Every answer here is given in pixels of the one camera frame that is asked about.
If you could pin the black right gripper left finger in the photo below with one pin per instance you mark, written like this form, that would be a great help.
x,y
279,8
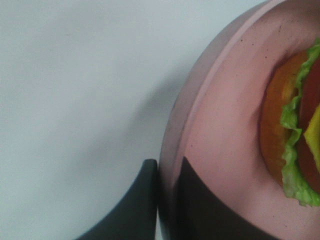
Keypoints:
x,y
135,215

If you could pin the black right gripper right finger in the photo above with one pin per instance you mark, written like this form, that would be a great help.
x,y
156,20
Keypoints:
x,y
202,216

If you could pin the pink round plate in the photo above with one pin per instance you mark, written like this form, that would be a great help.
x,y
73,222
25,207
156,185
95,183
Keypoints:
x,y
215,120

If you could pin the burger with bun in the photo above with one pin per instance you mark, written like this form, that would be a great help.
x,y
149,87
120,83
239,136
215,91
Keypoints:
x,y
289,129

